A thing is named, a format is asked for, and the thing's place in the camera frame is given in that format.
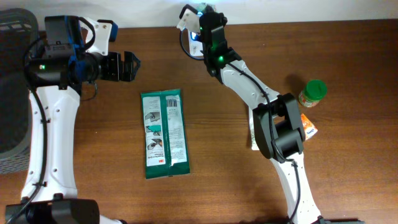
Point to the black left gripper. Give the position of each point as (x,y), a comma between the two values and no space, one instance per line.
(115,66)

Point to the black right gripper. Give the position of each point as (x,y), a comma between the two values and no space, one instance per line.
(222,17)

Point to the green 3M package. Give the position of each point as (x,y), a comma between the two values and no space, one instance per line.
(166,144)

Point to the green lid jar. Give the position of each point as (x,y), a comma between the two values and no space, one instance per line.
(313,92)

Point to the white tube tan cap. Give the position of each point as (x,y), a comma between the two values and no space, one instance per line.
(254,146)

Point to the orange tissue pack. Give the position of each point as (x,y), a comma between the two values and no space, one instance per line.
(309,128)

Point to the teal small sachet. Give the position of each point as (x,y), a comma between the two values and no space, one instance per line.
(205,7)

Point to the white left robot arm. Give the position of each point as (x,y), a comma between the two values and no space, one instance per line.
(50,194)

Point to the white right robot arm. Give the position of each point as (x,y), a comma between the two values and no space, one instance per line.
(278,128)

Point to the white barcode scanner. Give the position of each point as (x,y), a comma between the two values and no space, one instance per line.
(195,46)

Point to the grey plastic mesh basket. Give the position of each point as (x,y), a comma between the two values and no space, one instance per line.
(19,28)

